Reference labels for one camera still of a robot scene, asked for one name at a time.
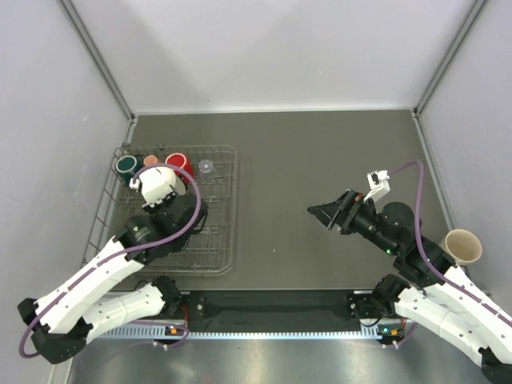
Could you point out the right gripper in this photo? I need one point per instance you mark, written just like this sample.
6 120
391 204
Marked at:
326 213

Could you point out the beige patterned mug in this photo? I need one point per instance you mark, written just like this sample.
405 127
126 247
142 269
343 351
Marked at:
463 246

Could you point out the clear plastic cup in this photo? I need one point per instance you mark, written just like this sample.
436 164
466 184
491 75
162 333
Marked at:
206 168

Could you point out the red mug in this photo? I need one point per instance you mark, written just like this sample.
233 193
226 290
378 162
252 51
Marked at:
182 161

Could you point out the small pink mug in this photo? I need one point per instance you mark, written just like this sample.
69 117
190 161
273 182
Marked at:
150 160

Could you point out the dark green mug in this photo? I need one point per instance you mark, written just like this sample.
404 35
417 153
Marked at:
126 167

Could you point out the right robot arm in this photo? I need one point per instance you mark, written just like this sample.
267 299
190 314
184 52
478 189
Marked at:
429 289

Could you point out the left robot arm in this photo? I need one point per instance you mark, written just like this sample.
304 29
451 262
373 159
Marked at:
62 323

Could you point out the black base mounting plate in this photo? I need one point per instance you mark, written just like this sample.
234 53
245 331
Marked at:
275 311

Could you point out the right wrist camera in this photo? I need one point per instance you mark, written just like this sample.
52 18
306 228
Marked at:
379 185

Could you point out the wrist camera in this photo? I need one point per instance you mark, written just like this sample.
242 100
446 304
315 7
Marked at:
379 185
157 184

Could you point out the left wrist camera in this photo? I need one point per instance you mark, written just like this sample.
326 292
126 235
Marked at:
157 184

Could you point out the grey wire dish rack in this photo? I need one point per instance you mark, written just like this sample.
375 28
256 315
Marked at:
207 253

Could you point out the aluminium frame rail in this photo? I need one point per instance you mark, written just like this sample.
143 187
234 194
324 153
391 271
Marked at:
158 298

